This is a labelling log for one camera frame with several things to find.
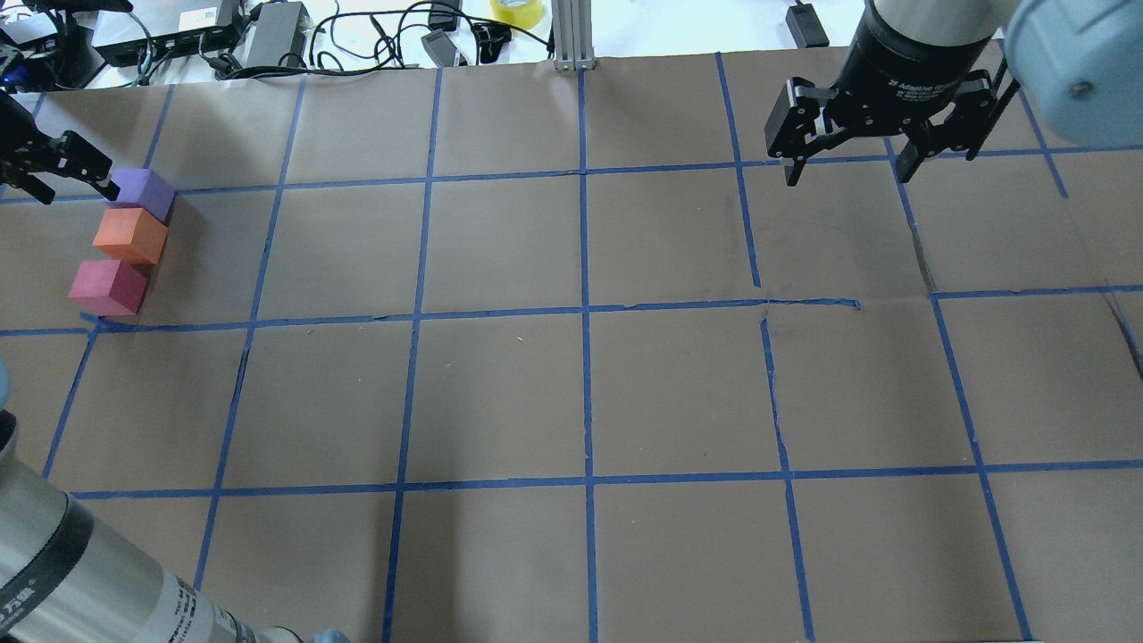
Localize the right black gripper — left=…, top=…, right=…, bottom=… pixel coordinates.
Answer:
left=764, top=9, right=1005, bottom=187

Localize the black power adapter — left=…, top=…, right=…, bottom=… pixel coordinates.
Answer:
left=243, top=1, right=309, bottom=69

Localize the red foam cube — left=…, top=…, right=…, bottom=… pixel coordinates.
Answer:
left=67, top=259, right=147, bottom=316

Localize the yellow tape roll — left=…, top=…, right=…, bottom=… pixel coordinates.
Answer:
left=488, top=0, right=544, bottom=31

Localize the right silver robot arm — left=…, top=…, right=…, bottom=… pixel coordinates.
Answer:
left=764, top=1, right=1142, bottom=186

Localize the orange foam cube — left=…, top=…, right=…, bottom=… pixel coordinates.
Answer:
left=91, top=207, right=169, bottom=267

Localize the purple foam cube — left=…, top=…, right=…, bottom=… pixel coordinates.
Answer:
left=106, top=167, right=176, bottom=225

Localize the aluminium frame post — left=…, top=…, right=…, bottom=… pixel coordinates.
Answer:
left=551, top=0, right=597, bottom=72

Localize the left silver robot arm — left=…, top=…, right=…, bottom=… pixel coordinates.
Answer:
left=1, top=94, right=299, bottom=642

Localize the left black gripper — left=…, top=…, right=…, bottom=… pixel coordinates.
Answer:
left=1, top=93, right=120, bottom=204

